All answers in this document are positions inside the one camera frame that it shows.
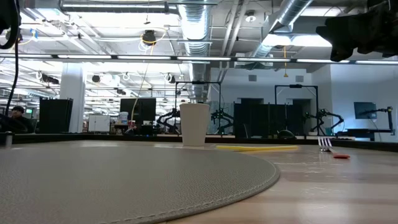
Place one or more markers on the person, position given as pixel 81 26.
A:
pixel 18 119

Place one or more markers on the black room partition panel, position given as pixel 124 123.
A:
pixel 56 115

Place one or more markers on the white bucket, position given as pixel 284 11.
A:
pixel 123 117

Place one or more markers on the black large screen panel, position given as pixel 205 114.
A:
pixel 143 110

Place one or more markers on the yellow flat utensil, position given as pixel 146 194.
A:
pixel 258 148

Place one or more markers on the black metal station frame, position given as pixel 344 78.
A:
pixel 199 82
pixel 295 86

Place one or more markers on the black table edge rail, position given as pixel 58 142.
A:
pixel 93 137

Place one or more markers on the white building column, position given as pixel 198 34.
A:
pixel 73 96

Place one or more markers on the white paper cup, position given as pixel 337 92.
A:
pixel 194 124

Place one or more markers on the grey round woven placemat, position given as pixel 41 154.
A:
pixel 124 180

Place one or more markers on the small metal post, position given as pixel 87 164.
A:
pixel 8 138

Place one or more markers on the silver ribbed ventilation duct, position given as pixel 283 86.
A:
pixel 195 25

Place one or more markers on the white cabinet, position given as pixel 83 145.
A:
pixel 99 123

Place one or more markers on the wide black folding partition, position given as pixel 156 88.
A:
pixel 264 119

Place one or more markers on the wall-mounted dark monitor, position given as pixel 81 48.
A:
pixel 365 109

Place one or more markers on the black background robot arm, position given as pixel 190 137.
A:
pixel 221 117
pixel 384 111
pixel 325 116
pixel 168 119

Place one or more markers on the long ceiling light bar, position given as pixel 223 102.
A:
pixel 199 58

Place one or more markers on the silver slanted ventilation duct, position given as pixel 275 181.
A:
pixel 289 14

